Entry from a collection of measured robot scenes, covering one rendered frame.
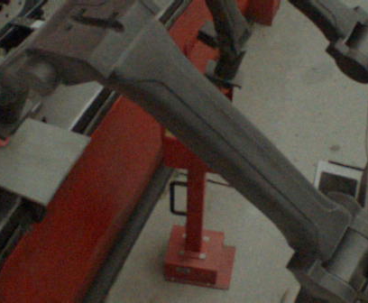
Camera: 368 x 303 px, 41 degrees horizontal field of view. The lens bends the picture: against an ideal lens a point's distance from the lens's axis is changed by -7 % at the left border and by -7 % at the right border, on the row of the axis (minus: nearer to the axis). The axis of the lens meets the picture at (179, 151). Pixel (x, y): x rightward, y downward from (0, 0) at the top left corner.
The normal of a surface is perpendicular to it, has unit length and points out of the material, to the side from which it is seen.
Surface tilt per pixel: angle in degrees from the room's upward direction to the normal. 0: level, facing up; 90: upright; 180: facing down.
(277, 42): 0
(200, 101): 53
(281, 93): 0
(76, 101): 0
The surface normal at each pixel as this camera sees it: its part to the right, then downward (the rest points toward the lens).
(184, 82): 0.48, 0.06
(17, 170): 0.00, -0.68
